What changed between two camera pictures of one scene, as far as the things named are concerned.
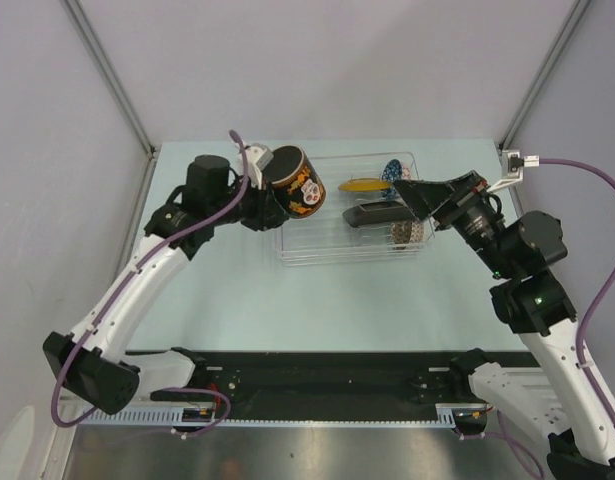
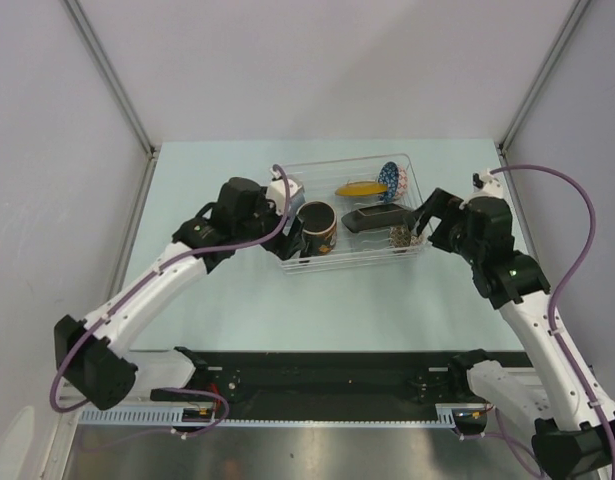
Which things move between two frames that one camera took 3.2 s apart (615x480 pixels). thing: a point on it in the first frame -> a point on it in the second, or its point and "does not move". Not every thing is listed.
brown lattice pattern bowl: (404, 233) does not move
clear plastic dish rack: (364, 219) does not move
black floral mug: (296, 182) -> (319, 221)
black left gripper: (266, 210) -> (286, 246)
